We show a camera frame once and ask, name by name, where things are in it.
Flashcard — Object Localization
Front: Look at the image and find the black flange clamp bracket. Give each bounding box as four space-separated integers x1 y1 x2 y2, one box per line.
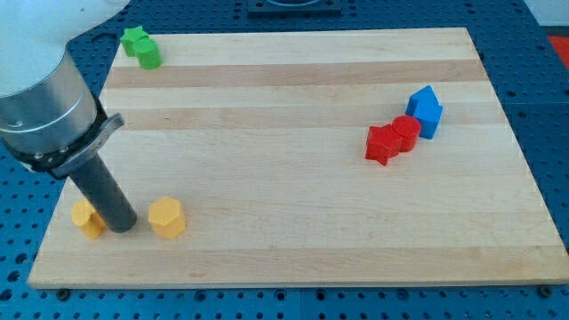
2 94 124 180

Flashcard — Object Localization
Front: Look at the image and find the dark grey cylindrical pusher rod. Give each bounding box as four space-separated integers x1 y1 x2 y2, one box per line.
69 156 137 233

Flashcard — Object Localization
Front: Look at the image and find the yellow hexagon block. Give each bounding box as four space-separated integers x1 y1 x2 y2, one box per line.
148 196 186 239

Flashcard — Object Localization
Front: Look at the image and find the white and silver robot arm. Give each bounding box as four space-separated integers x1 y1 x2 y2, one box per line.
1 0 137 233

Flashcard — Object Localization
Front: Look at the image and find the wooden board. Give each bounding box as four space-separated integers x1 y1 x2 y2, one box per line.
28 28 568 289

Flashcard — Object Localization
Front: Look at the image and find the yellow cylinder block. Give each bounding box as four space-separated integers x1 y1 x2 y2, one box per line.
71 199 107 240

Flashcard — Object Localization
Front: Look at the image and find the green cylinder block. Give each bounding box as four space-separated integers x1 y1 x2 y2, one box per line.
133 38 162 69

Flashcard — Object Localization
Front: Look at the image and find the green star block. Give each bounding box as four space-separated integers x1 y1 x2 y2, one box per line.
120 26 149 57

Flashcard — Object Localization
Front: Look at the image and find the red star block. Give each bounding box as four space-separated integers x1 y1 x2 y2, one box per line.
365 124 403 166

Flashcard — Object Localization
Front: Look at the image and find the red cylinder block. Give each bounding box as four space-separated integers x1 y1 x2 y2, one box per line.
392 115 421 152

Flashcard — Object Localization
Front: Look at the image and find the blue cube block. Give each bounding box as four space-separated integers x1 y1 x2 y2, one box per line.
413 102 443 140

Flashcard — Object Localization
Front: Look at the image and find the blue pentagon block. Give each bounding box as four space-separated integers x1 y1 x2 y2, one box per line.
405 85 439 116

